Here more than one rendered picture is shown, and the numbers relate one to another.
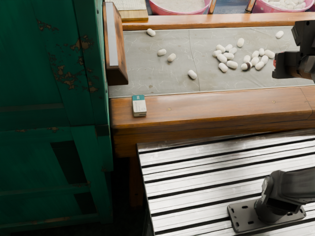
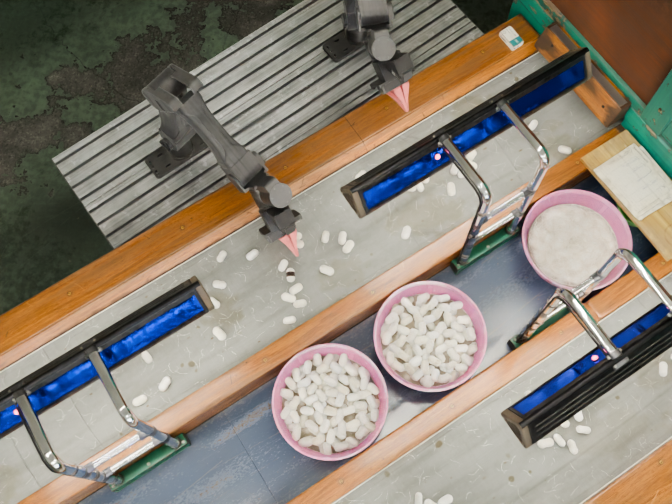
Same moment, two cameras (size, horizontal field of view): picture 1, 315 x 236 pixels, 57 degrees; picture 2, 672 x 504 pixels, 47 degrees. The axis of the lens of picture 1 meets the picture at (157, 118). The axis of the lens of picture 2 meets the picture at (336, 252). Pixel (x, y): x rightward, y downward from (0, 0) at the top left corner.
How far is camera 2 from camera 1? 2.05 m
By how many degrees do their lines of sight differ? 55
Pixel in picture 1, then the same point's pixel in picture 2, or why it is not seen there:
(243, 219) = not seen: hidden behind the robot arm
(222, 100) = (437, 84)
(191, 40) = (511, 167)
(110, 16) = (604, 84)
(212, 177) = (411, 44)
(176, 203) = (432, 12)
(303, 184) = not seen: outside the picture
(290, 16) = (401, 274)
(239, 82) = (428, 129)
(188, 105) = (467, 63)
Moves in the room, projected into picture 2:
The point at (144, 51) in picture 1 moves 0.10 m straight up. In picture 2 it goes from (553, 121) to (563, 101)
